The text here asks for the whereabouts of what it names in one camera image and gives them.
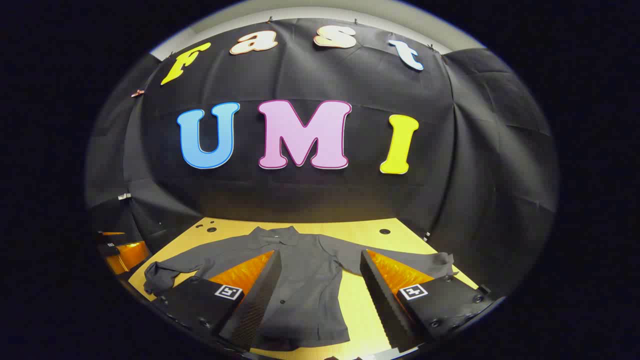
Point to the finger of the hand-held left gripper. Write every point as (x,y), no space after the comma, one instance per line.
(131,255)

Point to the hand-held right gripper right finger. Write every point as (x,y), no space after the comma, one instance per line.
(380,295)

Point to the black backdrop cloth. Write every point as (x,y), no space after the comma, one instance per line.
(350,200)

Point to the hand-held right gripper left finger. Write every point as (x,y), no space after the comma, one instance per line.
(260,295)

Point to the grey long-sleeved shirt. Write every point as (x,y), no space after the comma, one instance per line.
(310,280)

